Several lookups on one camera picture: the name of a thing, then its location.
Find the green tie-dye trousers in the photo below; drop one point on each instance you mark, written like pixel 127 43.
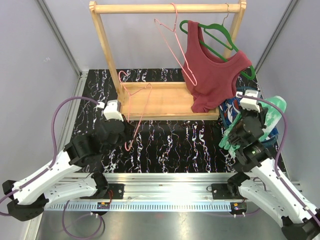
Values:
pixel 272 112

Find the blue red white trousers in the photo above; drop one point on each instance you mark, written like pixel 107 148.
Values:
pixel 230 108

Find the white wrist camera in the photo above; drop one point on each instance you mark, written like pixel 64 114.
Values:
pixel 111 110
pixel 248 103

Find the maroon tank top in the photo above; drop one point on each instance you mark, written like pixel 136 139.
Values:
pixel 209 79

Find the teal transparent plastic basin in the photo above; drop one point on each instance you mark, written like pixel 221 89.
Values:
pixel 270 142

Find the aluminium mounting rail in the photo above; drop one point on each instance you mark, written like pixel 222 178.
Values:
pixel 159 192

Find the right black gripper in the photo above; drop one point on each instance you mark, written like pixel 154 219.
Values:
pixel 262 115

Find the wooden clothes rack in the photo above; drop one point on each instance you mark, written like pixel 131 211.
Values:
pixel 158 100

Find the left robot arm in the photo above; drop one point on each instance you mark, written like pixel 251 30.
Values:
pixel 32 195

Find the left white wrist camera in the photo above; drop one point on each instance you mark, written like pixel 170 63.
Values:
pixel 111 110

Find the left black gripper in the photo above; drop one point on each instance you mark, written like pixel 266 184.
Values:
pixel 129 130

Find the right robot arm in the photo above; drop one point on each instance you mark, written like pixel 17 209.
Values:
pixel 259 180

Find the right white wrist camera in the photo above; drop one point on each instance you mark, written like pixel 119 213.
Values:
pixel 248 103

